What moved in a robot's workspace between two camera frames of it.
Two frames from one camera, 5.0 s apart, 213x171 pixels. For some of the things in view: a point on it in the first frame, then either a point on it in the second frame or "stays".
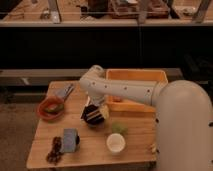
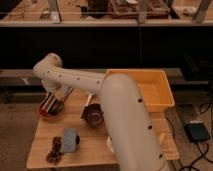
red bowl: x=51 y=108 stays
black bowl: x=92 y=115 stays
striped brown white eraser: x=92 y=113 to x=49 y=103
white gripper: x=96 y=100 to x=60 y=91
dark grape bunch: x=55 y=153 stays
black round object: x=77 y=140 stays
